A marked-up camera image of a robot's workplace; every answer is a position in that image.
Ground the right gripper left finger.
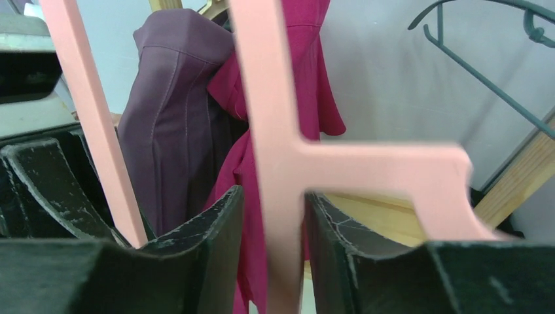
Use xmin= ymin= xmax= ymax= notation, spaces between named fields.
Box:
xmin=1 ymin=186 xmax=243 ymax=313

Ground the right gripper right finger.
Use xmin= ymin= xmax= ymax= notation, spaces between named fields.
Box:
xmin=306 ymin=193 xmax=554 ymax=313

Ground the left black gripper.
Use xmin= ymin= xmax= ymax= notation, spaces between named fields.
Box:
xmin=1 ymin=12 xmax=154 ymax=247

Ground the pink plastic hanger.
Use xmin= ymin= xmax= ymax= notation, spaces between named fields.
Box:
xmin=41 ymin=1 xmax=501 ymax=313

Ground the blue-grey plastic hanger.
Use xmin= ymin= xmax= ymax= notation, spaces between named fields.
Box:
xmin=407 ymin=1 xmax=554 ymax=141

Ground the purple pleated skirt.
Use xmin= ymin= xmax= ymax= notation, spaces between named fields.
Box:
xmin=117 ymin=9 xmax=245 ymax=236

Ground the magenta skirt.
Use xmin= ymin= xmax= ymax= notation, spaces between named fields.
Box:
xmin=206 ymin=0 xmax=346 ymax=314

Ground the beige wooden hanger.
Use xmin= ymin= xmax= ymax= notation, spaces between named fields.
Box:
xmin=149 ymin=0 xmax=228 ymax=20

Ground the black floral garment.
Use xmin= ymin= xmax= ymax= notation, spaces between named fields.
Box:
xmin=470 ymin=184 xmax=526 ymax=239

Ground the wooden clothes rack frame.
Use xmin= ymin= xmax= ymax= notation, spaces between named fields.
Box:
xmin=325 ymin=132 xmax=554 ymax=247

